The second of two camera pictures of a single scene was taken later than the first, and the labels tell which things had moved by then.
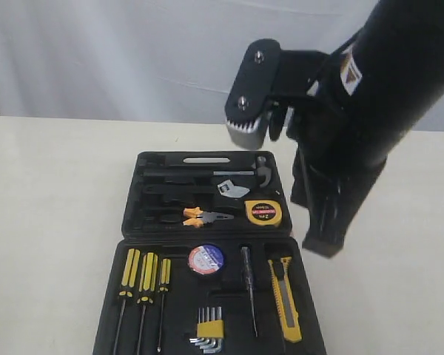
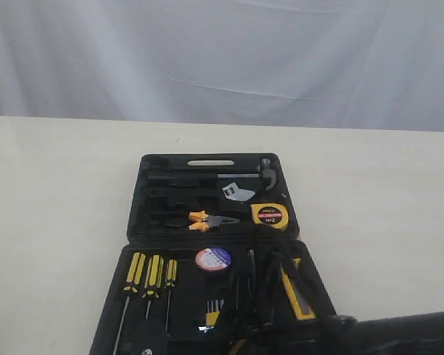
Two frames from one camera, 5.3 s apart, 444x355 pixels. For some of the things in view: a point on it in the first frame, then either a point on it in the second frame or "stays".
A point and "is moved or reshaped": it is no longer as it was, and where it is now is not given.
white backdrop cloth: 166,61 stays
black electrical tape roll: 204,259 is moved or reshaped
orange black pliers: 199,218 is moved or reshaped
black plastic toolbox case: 207,263 stays
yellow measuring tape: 263,212 is moved or reshaped
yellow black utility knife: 288,313 → 298,290
